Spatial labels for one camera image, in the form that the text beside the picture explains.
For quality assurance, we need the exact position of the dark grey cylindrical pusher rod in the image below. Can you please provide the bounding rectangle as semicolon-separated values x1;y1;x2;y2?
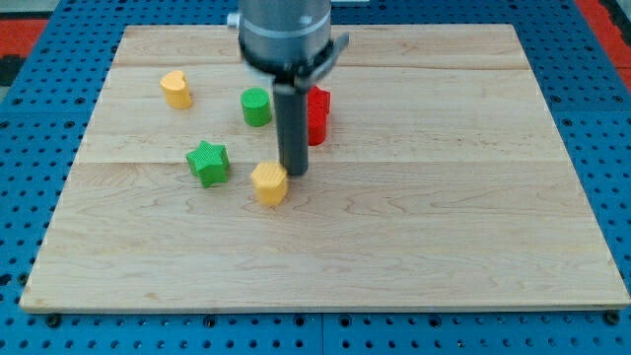
272;83;309;176

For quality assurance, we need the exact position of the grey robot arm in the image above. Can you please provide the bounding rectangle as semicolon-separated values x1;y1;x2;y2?
227;0;350;177

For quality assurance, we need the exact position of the yellow heart block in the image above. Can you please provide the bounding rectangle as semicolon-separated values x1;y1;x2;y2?
160;70;192;109

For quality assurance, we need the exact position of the red block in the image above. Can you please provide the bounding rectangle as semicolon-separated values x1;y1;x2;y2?
308;86;330;146

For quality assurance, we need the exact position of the green cylinder block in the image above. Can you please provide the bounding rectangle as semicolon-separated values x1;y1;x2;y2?
241;87;272;127

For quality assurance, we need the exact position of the yellow hexagon block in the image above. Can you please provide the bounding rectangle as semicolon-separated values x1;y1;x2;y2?
250;162;289;206

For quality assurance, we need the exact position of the green star block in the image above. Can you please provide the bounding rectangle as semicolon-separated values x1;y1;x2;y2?
185;141;230;188

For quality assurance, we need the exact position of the light wooden board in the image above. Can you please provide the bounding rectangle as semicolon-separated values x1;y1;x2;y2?
20;25;630;314

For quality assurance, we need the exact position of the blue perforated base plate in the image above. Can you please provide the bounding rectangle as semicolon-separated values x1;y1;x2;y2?
1;1;630;354

